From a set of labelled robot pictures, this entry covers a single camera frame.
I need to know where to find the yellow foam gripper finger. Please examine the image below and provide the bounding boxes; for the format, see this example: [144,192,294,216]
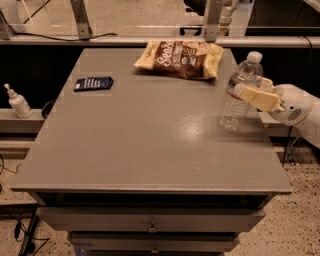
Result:
[234,83,283,112]
[259,77,274,93]

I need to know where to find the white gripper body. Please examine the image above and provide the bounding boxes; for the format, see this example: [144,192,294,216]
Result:
[269,84,314,126]

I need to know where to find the clear plastic water bottle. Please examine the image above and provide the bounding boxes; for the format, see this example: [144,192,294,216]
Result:
[218,51,263,131]

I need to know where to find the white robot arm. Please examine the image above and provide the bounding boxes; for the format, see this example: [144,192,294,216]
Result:
[233,79,320,148]

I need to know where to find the white pump dispenser bottle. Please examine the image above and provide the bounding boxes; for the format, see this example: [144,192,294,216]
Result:
[4,84,32,119]

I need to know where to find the brown yellow chip bag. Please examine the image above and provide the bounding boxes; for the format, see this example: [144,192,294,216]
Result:
[134,41,224,80]

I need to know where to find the grey drawer cabinet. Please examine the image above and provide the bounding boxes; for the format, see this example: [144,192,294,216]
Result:
[12,48,291,256]

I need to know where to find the right metal frame post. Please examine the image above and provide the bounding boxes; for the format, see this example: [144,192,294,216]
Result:
[205,0,223,42]

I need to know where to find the metal frame post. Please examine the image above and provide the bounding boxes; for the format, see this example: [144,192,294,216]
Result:
[205,0,223,42]
[70,0,93,40]

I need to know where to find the left metal frame post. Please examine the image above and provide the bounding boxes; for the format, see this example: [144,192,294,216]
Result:
[70,0,93,40]

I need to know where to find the black cable on ledge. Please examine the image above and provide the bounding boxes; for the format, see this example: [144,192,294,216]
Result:
[6,19,118,42]

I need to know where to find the black floor cables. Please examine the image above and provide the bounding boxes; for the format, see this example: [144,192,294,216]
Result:
[0,153,51,256]

